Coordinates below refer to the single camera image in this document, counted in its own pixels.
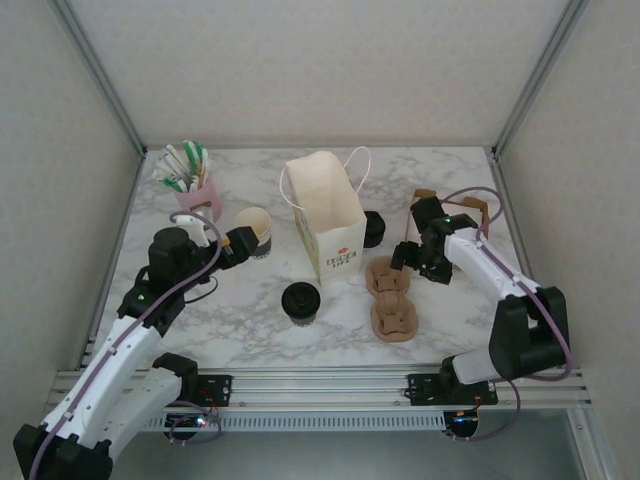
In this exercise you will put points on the small circuit board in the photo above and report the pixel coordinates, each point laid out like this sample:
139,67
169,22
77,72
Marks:
185,424
462,425

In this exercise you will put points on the white printed paper bag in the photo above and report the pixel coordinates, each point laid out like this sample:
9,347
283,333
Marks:
325,200

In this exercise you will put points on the pink holder cup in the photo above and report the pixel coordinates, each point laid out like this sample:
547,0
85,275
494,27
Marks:
200,207

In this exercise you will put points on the black paper coffee cup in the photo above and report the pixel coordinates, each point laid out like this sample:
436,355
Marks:
302,324

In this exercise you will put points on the white paper packet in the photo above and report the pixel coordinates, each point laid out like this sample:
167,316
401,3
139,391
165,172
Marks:
162,175
172,157

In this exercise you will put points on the wooden stirrer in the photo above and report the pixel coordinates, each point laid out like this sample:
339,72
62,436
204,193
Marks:
200,177

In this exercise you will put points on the green striped paper packet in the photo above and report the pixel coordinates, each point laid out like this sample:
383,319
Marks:
201,152
190,155

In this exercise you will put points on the paper cup with tan lid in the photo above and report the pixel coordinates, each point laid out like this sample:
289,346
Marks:
262,245

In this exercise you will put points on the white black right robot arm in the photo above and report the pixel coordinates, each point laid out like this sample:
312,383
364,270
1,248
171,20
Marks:
530,335

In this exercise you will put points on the aluminium side rail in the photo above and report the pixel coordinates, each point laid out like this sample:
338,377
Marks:
115,250
520,250

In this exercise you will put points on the aluminium frame post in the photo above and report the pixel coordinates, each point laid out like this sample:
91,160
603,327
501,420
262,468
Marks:
537,75
101,75

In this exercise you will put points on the stack of white napkins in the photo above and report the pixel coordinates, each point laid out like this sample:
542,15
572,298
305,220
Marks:
462,208

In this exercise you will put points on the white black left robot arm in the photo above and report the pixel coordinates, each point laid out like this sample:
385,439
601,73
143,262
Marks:
100,370

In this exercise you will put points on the black plastic coffee lid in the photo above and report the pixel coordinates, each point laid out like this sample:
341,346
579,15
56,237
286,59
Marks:
300,299

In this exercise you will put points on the aluminium front rail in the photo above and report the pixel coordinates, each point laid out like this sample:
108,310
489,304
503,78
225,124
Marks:
320,387

